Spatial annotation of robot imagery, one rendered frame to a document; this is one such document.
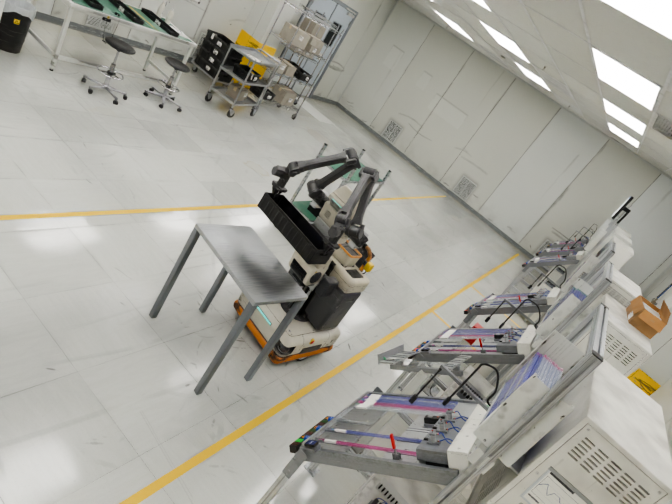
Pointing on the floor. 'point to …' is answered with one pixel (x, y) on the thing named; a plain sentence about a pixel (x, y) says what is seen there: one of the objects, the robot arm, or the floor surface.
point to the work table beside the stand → (273, 271)
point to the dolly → (207, 57)
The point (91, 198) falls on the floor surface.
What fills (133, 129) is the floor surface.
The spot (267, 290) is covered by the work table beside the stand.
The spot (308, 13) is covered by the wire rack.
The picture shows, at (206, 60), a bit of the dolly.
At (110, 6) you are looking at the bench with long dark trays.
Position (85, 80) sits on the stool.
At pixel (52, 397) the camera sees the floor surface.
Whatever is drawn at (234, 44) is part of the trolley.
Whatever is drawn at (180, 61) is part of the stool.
